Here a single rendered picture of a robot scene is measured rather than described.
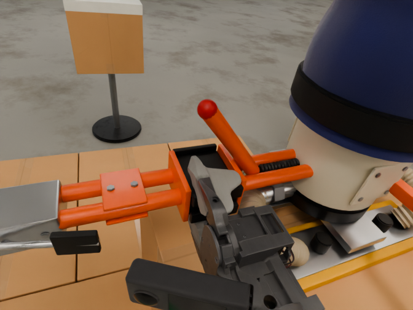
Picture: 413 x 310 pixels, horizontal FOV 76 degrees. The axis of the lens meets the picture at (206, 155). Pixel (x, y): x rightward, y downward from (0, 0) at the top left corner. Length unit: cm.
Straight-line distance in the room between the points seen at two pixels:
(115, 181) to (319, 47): 31
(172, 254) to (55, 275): 54
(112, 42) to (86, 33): 14
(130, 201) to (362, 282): 39
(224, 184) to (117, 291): 61
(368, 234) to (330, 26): 33
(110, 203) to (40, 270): 65
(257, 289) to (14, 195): 28
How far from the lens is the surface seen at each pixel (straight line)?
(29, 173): 126
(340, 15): 38
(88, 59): 182
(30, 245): 34
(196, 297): 26
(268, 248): 28
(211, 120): 30
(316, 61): 39
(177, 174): 34
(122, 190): 34
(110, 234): 97
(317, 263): 48
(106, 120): 248
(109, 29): 176
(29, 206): 35
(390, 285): 56
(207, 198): 28
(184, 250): 46
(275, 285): 30
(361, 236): 52
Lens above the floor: 133
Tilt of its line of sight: 38 degrees down
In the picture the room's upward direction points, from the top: 9 degrees clockwise
